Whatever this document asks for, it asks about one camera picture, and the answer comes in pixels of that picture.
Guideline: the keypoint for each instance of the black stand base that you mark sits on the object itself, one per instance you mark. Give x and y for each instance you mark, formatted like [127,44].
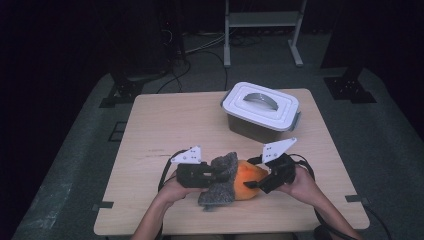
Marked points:
[350,88]
[123,91]

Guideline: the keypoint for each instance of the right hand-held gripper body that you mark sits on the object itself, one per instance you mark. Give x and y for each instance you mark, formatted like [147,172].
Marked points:
[283,173]

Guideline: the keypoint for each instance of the orange plush toy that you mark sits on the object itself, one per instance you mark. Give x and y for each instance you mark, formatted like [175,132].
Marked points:
[250,181]

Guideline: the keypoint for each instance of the person's left hand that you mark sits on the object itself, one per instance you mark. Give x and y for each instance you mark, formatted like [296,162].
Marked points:
[176,195]

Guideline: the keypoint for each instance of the grey fuzzy cloth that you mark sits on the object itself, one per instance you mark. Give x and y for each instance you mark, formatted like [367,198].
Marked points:
[220,191]

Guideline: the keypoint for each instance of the person's right hand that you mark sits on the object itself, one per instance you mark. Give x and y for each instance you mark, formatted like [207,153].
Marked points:
[305,186]

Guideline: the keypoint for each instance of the white metal stand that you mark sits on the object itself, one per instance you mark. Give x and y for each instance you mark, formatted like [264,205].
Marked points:
[263,18]

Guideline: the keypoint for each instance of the black tape strip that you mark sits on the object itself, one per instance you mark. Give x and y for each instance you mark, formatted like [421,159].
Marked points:
[356,198]
[103,205]

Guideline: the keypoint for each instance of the dark equipment stand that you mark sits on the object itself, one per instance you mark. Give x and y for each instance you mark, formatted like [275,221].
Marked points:
[153,36]

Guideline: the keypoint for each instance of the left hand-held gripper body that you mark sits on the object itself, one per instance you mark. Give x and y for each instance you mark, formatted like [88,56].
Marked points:
[193,175]

